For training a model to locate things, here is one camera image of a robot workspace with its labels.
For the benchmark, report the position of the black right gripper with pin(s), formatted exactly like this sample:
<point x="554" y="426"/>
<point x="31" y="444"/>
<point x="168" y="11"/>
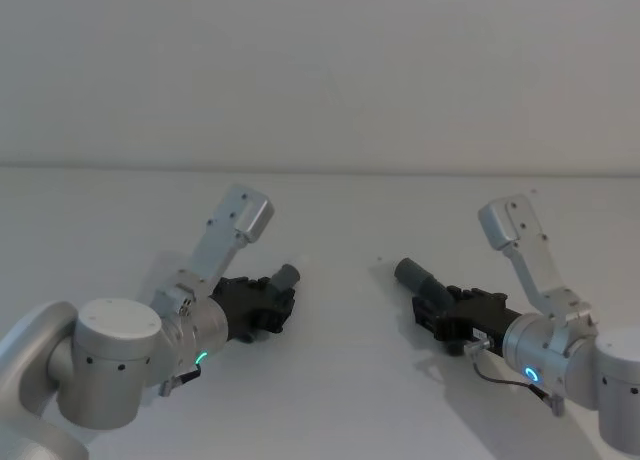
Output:
<point x="470" y="317"/>

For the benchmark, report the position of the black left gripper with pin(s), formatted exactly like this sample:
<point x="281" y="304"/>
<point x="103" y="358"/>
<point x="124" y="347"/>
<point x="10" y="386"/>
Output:
<point x="242" y="305"/>

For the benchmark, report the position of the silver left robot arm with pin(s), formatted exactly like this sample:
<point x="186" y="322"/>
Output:
<point x="115" y="350"/>

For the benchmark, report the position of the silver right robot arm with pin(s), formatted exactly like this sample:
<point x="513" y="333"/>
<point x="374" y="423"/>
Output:
<point x="545" y="345"/>

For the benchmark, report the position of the white table cloth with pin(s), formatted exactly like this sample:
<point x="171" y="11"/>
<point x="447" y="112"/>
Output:
<point x="350" y="405"/>

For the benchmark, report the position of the white curtain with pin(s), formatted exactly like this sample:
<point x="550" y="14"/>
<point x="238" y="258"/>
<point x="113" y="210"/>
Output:
<point x="320" y="55"/>

